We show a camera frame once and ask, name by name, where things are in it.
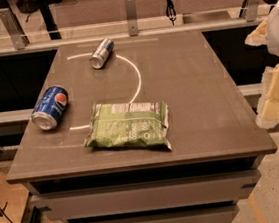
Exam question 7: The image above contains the hanging black cable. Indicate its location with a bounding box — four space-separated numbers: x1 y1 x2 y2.
162 0 179 27

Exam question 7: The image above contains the left metal rail bracket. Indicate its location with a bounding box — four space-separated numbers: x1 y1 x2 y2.
0 8 29 50

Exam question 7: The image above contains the silver blue soda can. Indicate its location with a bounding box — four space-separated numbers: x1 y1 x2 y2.
89 38 114 69

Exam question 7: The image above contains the blue pepsi can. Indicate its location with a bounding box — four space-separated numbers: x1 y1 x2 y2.
30 85 69 130

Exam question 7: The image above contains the middle metal rail bracket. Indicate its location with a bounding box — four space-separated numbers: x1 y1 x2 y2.
125 0 139 37

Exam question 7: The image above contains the green jalapeno chip bag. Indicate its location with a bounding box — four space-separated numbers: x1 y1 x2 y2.
85 101 172 149

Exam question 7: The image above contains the white tape arc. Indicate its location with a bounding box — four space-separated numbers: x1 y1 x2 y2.
61 46 148 131

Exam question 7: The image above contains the black desk leg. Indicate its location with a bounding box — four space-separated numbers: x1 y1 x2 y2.
37 0 62 40

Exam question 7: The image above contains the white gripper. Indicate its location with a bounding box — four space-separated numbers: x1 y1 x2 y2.
244 0 279 129

